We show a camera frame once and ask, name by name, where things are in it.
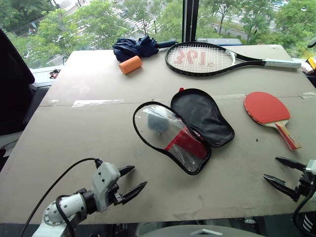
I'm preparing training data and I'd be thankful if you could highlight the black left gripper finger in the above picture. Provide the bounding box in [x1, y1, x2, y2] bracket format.
[120, 181, 148, 205]
[117, 165, 136, 177]

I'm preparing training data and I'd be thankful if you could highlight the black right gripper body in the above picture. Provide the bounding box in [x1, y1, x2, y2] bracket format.
[297, 169, 316, 198]

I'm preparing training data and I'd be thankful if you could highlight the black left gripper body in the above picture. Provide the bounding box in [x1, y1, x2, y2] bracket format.
[106, 184, 124, 207]

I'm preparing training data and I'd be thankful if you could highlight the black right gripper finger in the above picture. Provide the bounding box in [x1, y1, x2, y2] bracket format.
[263, 174, 301, 203]
[275, 157, 307, 171]

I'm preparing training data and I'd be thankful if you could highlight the red table tennis paddle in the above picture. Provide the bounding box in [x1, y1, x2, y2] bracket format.
[243, 91, 303, 152]

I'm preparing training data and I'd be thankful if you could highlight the black clear-sided paddle case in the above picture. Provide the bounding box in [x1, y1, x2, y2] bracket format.
[132, 87, 236, 176]

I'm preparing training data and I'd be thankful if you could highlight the black white tennis racket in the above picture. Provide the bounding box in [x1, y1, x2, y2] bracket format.
[164, 41, 303, 78]

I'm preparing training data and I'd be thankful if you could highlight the black white-striped object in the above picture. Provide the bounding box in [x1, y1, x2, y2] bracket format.
[299, 211, 316, 237]

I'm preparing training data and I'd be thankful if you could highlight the blue sponge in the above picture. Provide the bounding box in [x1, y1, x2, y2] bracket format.
[147, 110, 171, 134]

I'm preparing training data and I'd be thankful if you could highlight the grey rounded shape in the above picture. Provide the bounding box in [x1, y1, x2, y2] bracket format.
[137, 224, 265, 237]

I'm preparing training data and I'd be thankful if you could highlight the yellow black object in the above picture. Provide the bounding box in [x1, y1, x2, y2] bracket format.
[299, 56, 316, 75]

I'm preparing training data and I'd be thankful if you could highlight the orange foam cylinder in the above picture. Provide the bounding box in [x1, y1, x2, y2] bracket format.
[118, 55, 143, 75]

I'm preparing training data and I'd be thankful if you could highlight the navy folded umbrella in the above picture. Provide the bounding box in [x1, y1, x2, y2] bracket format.
[113, 35, 179, 63]

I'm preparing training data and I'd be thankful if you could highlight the black chair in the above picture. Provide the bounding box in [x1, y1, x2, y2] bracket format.
[0, 28, 36, 137]

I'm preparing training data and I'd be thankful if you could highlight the blue box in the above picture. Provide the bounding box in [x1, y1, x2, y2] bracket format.
[196, 37, 243, 46]

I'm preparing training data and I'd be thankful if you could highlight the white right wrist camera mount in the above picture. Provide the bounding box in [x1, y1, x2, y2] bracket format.
[305, 159, 316, 177]

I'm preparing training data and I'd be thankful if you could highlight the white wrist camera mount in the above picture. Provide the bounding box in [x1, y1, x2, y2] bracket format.
[305, 159, 316, 177]
[91, 162, 121, 213]

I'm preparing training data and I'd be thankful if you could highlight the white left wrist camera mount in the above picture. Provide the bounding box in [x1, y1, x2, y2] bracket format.
[91, 162, 121, 213]

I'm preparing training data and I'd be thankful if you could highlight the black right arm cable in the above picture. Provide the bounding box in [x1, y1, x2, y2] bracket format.
[292, 188, 316, 229]

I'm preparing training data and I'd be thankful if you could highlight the black window frame post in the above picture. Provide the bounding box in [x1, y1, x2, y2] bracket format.
[182, 0, 200, 43]

